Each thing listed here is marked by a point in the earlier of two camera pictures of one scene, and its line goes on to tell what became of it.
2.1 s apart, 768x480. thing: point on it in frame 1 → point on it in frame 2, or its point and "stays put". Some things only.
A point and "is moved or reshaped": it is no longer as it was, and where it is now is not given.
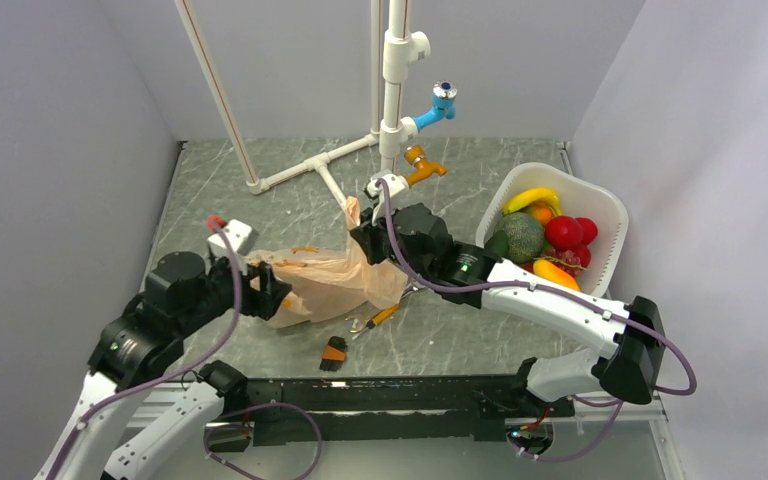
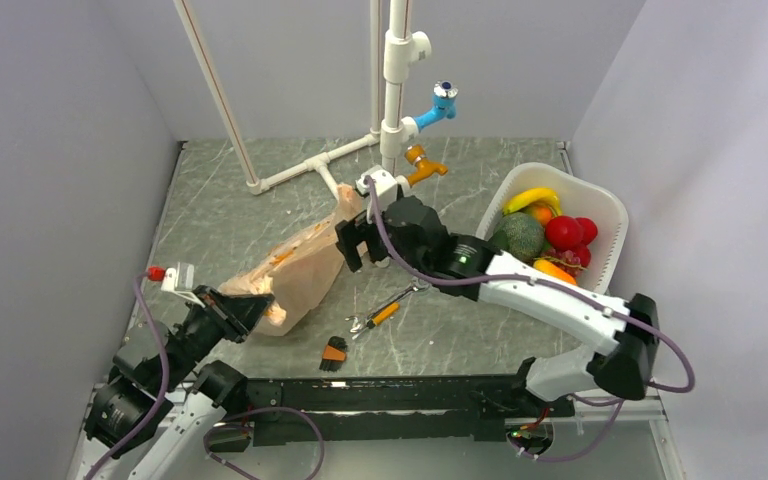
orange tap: x=423 y=168 stays put
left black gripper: x=272 y=290 → x=237 y=315
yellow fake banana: x=538 y=195 stays put
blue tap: x=444 y=94 stays put
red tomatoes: x=563 y=232 stays put
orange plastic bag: x=330 y=283 is moved or reshaped
